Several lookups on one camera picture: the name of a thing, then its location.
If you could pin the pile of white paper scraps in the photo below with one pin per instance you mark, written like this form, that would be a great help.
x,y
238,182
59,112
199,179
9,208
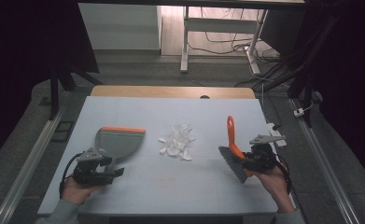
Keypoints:
x,y
177,143

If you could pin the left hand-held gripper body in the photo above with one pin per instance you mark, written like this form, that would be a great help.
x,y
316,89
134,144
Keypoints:
x,y
88,174

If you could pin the white cabinet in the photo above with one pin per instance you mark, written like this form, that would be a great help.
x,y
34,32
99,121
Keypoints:
x,y
121,26

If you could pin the black floor plate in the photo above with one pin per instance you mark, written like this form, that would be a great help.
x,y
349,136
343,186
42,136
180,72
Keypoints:
x,y
62,132

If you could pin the dark curtain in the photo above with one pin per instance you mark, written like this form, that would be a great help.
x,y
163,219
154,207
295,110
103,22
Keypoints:
x,y
21,62
351,77

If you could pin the aluminium rail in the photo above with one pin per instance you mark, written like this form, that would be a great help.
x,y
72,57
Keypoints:
x,y
326,168
27,161

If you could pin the small white plug adapter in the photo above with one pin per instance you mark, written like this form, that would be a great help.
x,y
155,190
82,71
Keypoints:
x,y
299,112

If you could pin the white power strip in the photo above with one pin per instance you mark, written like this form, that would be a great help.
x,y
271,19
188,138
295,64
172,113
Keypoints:
x,y
276,135

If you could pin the white metal desk frame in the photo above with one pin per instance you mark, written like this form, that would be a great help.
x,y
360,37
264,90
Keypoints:
x,y
220,25

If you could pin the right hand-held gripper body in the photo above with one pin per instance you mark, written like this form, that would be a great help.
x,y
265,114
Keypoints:
x,y
262,157

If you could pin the pale blue table board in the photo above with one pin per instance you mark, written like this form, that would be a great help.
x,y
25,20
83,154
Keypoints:
x,y
171,183

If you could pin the wooden table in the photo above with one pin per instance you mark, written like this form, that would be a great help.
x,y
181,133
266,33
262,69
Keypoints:
x,y
171,92

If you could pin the person's right hand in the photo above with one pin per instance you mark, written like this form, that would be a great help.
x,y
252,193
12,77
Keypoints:
x,y
275,186

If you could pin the orange brush with grey bristles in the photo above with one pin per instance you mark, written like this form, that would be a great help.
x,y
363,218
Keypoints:
x,y
233,146

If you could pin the person's left hand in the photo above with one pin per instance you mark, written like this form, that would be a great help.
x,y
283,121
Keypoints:
x,y
76,191

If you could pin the grey dustpan with orange edge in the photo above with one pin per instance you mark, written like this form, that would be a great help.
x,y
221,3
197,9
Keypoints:
x,y
119,143

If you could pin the black metal stand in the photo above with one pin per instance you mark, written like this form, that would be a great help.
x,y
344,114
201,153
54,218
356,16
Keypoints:
x,y
55,90
307,81

